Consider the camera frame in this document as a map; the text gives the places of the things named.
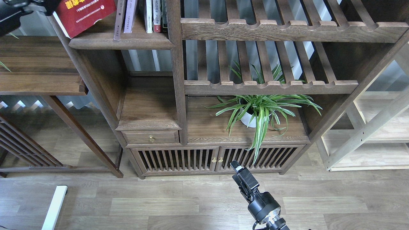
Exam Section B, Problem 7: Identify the dark wooden bookshelf cabinet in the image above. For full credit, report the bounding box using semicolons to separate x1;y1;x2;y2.
50;0;408;178

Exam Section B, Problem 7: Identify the red white upright book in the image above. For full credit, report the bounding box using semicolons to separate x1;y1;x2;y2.
152;0;162;33

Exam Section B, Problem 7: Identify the dark maroon book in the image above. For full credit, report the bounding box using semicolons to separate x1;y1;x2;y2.
113;0;127;41

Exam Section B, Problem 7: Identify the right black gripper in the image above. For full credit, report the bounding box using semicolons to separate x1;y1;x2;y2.
230;160;281;224

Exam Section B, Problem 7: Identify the white table leg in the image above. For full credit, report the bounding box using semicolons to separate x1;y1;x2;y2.
41;185;68;230

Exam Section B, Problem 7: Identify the black upright book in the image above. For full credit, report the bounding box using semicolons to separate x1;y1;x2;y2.
161;0;168;33

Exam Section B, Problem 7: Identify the brass drawer knob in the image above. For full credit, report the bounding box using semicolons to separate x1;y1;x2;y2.
148;135;155;143

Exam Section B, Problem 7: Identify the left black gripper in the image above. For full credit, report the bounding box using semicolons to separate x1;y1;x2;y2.
0;0;61;37

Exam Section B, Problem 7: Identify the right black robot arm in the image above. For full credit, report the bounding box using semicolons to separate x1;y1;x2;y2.
230;160;289;230

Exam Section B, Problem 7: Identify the white lavender book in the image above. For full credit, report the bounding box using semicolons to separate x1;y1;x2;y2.
124;0;138;33

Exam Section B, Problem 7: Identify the white plant pot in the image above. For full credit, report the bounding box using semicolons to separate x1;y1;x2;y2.
239;105;257;128

